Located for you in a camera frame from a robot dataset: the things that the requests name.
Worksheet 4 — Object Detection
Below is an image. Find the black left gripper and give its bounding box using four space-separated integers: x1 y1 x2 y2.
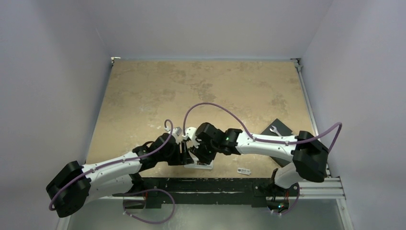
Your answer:
158 140 193 165

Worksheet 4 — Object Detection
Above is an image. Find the white remote control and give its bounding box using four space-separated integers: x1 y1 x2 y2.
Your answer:
184 161 213 170

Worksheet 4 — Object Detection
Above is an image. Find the white battery cover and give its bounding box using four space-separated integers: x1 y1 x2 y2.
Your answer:
237 168 251 175

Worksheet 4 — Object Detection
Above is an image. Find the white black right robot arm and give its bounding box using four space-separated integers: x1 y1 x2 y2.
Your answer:
184 122 329 195

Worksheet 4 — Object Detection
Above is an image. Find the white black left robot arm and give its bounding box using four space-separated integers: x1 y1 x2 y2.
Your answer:
46 133 193 218

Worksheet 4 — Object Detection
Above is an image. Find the silver open-end wrench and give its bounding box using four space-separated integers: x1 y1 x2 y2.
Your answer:
270 126 282 137

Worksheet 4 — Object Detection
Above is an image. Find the black foam block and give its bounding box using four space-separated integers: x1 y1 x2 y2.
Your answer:
260 118 297 168

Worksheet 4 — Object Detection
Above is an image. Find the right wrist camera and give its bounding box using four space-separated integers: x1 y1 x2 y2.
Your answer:
182 127 199 148

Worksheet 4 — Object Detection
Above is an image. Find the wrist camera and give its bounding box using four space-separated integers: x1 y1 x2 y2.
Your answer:
165 126 183 143
182 127 199 148

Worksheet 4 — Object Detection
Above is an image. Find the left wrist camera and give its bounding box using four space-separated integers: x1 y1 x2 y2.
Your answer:
165 126 183 143

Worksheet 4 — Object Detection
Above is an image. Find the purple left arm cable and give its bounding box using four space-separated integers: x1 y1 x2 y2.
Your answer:
48 119 174 211

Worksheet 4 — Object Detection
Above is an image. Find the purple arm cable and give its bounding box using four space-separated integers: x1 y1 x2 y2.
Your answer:
182 102 343 153
48 119 174 211

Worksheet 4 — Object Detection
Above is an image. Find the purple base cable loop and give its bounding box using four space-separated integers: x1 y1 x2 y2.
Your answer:
123 188 176 225

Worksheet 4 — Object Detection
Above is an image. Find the aluminium frame base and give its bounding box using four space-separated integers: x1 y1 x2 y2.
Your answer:
57 177 353 230

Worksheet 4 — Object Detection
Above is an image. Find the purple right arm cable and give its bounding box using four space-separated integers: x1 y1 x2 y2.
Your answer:
182 102 343 153

